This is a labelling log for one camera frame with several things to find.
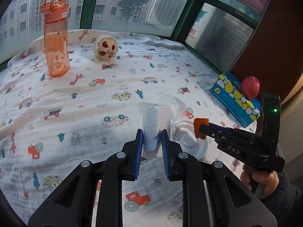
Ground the cream round toy face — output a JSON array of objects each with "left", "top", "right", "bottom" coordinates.
[{"left": 94, "top": 34, "right": 118, "bottom": 62}]

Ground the orange water bottle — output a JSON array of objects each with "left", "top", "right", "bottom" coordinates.
[{"left": 40, "top": 0, "right": 70, "bottom": 77}]

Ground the person right hand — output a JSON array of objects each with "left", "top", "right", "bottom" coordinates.
[{"left": 240, "top": 165, "right": 279, "bottom": 199}]

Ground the green window frame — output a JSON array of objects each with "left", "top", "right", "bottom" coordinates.
[{"left": 1, "top": 0, "right": 261, "bottom": 72}]

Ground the red apple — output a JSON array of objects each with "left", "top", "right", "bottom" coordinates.
[{"left": 241, "top": 76, "right": 260, "bottom": 100}]

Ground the white air conditioner unit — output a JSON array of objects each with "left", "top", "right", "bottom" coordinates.
[{"left": 146, "top": 0, "right": 187, "bottom": 31}]

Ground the dark wooden headboard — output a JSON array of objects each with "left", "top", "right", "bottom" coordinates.
[{"left": 230, "top": 0, "right": 302, "bottom": 100}]

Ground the orange sponge piece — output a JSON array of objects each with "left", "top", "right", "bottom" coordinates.
[{"left": 193, "top": 118, "right": 209, "bottom": 140}]

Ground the white foam block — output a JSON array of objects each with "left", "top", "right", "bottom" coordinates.
[{"left": 142, "top": 105, "right": 172, "bottom": 158}]

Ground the cartoon print bed sheet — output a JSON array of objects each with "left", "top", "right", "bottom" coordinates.
[{"left": 1, "top": 30, "right": 240, "bottom": 222}]

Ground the blue yellow tissue box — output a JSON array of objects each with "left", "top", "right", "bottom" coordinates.
[{"left": 210, "top": 72, "right": 260, "bottom": 128}]

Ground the white plastic lid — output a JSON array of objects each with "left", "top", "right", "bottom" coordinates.
[{"left": 171, "top": 121, "right": 208, "bottom": 159}]

